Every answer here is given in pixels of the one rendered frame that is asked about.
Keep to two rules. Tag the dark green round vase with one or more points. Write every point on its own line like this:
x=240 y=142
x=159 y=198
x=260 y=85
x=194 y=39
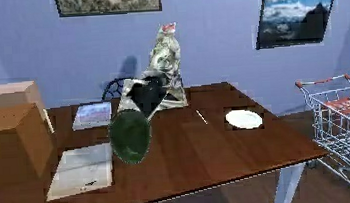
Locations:
x=130 y=138

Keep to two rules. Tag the black and grey angular object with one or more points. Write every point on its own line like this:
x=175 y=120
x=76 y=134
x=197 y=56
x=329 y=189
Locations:
x=147 y=94

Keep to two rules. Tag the thin pale pencil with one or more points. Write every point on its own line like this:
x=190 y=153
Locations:
x=202 y=116

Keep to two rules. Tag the dark brown wooden table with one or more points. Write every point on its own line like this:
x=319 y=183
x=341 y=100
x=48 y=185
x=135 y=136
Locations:
x=202 y=148

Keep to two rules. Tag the black round-backed chair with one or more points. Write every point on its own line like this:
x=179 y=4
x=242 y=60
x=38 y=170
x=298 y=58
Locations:
x=110 y=88

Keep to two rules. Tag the white round plate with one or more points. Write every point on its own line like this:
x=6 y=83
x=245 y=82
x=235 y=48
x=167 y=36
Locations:
x=244 y=119

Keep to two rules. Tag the pale blue closed book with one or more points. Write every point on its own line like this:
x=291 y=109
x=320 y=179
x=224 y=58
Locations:
x=93 y=114

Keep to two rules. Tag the framed brown landscape picture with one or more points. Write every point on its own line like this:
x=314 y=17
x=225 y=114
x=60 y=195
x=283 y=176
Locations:
x=107 y=2

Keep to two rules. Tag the framed mountain sky picture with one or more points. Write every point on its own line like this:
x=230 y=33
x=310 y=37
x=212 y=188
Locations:
x=295 y=16

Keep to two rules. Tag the brown cardboard box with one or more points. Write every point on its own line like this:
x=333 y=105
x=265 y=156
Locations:
x=11 y=138

